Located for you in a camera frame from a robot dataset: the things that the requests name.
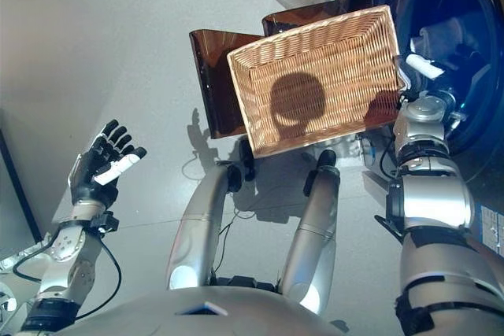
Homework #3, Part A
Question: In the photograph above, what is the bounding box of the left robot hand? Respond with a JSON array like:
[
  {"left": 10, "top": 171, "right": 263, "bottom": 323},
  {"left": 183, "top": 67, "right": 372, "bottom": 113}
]
[{"left": 67, "top": 119, "right": 148, "bottom": 209}]

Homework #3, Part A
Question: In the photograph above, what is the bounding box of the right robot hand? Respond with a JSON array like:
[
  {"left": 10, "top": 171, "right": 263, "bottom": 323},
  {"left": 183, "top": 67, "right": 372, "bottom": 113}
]
[{"left": 393, "top": 54, "right": 446, "bottom": 103}]

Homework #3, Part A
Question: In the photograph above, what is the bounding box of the grey front-loading washing machine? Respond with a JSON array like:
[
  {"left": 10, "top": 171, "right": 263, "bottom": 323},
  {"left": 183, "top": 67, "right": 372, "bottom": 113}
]
[{"left": 306, "top": 0, "right": 504, "bottom": 258}]

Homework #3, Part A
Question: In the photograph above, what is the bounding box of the woven wicker basket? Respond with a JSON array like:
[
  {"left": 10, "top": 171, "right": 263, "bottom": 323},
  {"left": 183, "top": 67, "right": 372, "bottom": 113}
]
[{"left": 227, "top": 4, "right": 409, "bottom": 160}]

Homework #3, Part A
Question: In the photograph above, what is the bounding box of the silver left robot leg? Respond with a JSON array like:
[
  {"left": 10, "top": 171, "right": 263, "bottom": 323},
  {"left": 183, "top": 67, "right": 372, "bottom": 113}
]
[{"left": 165, "top": 162, "right": 243, "bottom": 292}]

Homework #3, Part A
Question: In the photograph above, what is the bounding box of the silver robot leg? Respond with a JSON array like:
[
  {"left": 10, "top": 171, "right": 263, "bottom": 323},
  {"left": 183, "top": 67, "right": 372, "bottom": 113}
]
[
  {"left": 165, "top": 162, "right": 243, "bottom": 292},
  {"left": 279, "top": 166, "right": 342, "bottom": 316}
]

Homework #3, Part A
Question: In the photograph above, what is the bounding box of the black right robot foot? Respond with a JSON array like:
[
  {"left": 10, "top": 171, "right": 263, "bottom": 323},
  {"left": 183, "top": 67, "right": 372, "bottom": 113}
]
[{"left": 303, "top": 150, "right": 338, "bottom": 198}]

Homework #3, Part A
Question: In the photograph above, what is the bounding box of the black robot foot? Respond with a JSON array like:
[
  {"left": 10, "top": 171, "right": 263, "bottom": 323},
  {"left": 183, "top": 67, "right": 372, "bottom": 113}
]
[
  {"left": 238, "top": 138, "right": 257, "bottom": 182},
  {"left": 303, "top": 150, "right": 338, "bottom": 198}
]

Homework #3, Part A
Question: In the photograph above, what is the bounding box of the amber acrylic stool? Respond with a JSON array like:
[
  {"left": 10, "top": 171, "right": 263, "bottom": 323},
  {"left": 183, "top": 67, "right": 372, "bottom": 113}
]
[{"left": 188, "top": 0, "right": 375, "bottom": 139}]

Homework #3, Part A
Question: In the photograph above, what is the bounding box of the black left robot foot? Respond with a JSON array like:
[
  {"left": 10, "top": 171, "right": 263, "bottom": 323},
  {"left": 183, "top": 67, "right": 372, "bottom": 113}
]
[{"left": 238, "top": 138, "right": 257, "bottom": 182}]

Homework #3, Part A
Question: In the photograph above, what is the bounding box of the blue energy label sticker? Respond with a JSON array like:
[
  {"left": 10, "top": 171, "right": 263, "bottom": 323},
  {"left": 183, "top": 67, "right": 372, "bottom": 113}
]
[{"left": 479, "top": 204, "right": 504, "bottom": 257}]

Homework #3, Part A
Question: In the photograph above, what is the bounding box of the grey robot torso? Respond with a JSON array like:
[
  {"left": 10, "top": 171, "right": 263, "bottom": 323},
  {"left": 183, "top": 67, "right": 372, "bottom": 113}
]
[{"left": 58, "top": 286, "right": 355, "bottom": 336}]

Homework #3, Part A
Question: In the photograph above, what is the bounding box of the silver right robot leg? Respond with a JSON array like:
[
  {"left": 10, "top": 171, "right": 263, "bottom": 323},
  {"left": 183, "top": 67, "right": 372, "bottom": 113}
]
[{"left": 279, "top": 166, "right": 342, "bottom": 316}]

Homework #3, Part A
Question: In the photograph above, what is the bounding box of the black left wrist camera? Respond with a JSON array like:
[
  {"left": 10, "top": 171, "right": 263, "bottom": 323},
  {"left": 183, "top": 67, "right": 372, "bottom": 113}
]
[{"left": 90, "top": 212, "right": 120, "bottom": 234}]

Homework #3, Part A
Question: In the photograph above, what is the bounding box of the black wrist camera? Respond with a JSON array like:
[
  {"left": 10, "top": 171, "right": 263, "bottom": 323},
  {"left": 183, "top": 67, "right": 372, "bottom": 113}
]
[
  {"left": 447, "top": 91, "right": 468, "bottom": 132},
  {"left": 90, "top": 212, "right": 120, "bottom": 234}
]

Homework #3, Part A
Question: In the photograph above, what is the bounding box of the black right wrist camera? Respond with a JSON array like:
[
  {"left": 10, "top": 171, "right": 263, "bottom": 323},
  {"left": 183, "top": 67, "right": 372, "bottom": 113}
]
[{"left": 447, "top": 91, "right": 468, "bottom": 132}]

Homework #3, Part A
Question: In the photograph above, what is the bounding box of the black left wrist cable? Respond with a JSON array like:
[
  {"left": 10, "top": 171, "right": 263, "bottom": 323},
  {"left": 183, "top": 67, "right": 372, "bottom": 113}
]
[{"left": 12, "top": 241, "right": 123, "bottom": 321}]

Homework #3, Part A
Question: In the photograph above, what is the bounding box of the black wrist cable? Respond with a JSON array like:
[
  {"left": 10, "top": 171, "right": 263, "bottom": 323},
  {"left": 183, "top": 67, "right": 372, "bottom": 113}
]
[
  {"left": 377, "top": 135, "right": 398, "bottom": 179},
  {"left": 12, "top": 241, "right": 123, "bottom": 321}
]

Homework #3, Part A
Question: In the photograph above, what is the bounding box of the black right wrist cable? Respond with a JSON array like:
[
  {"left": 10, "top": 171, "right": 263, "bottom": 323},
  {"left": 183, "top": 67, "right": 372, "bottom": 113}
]
[{"left": 377, "top": 135, "right": 398, "bottom": 179}]

